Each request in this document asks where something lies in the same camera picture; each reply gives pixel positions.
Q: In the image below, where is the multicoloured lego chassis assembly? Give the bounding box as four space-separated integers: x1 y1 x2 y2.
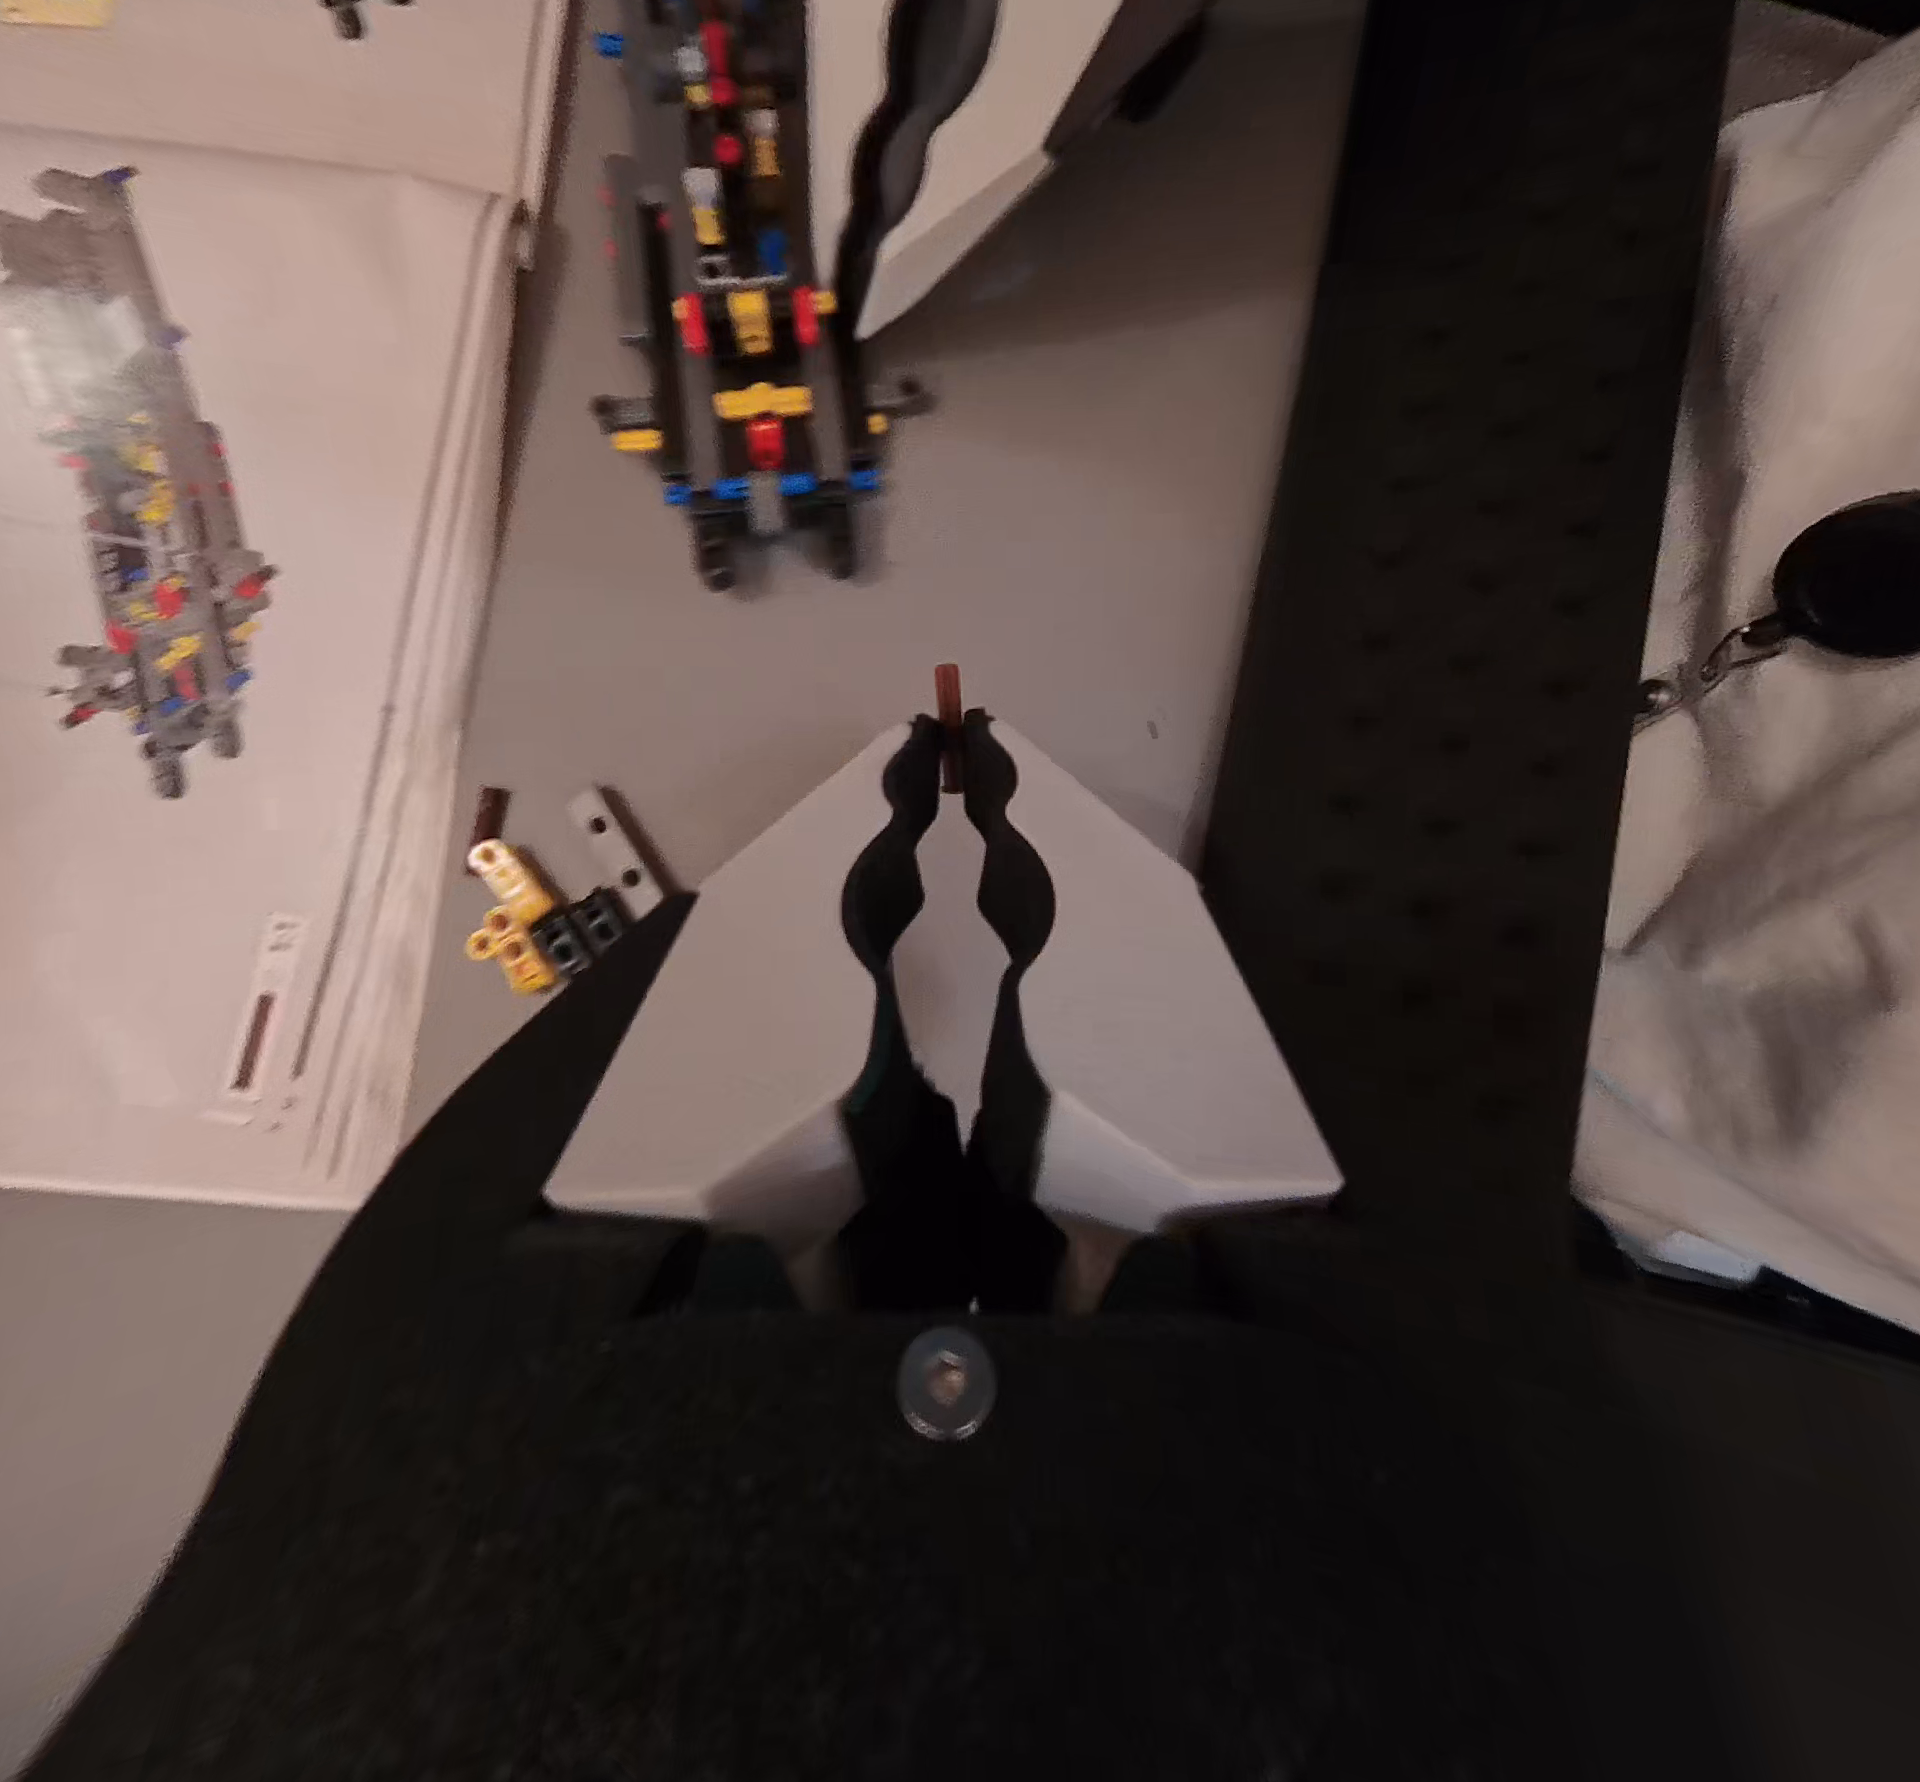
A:
586 0 933 598

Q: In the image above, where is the lego instruction booklet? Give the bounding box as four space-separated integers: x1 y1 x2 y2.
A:
0 0 586 1207

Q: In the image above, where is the light grey lego beam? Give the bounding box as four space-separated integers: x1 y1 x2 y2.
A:
566 786 670 922

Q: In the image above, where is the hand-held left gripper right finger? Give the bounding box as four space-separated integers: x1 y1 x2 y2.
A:
959 708 1348 1310

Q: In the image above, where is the black lego connector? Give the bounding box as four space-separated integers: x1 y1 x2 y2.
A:
531 887 631 984

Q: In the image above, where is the black badge reel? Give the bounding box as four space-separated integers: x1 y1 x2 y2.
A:
1634 492 1920 730

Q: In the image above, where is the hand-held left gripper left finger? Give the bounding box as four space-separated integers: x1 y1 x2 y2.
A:
540 718 965 1313

